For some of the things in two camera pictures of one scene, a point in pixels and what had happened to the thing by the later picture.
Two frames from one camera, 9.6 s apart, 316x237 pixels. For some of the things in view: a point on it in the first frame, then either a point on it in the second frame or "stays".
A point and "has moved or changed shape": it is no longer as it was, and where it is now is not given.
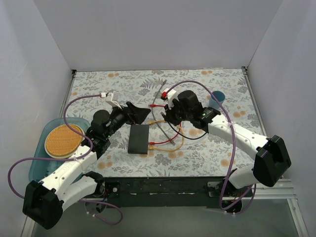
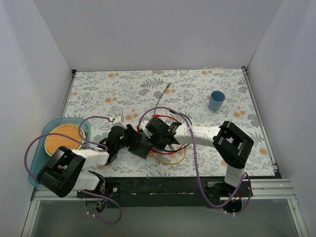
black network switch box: x=138 y=138 has moved or changed shape
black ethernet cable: x=185 y=137 has moved or changed shape
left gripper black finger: x=138 y=114 to x=135 y=136
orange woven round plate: x=61 y=141 stays
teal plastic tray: x=39 y=169 stays
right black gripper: x=171 y=114 to x=153 y=129
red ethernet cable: x=155 y=142 has moved or changed shape
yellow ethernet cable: x=151 y=147 has moved or changed shape
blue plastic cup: x=213 y=102 stays
